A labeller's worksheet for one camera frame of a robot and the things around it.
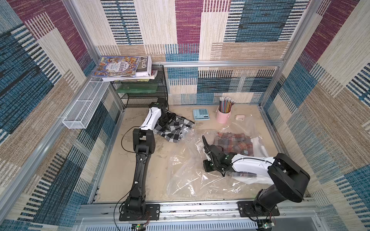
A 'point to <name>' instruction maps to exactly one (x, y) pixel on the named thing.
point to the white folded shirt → (259, 150)
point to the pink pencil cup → (222, 117)
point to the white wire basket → (83, 109)
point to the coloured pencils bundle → (225, 104)
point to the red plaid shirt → (235, 143)
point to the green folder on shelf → (137, 88)
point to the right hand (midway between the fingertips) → (204, 167)
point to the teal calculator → (201, 114)
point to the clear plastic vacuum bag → (186, 174)
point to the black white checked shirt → (173, 131)
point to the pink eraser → (240, 117)
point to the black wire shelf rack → (128, 99)
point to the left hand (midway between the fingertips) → (173, 123)
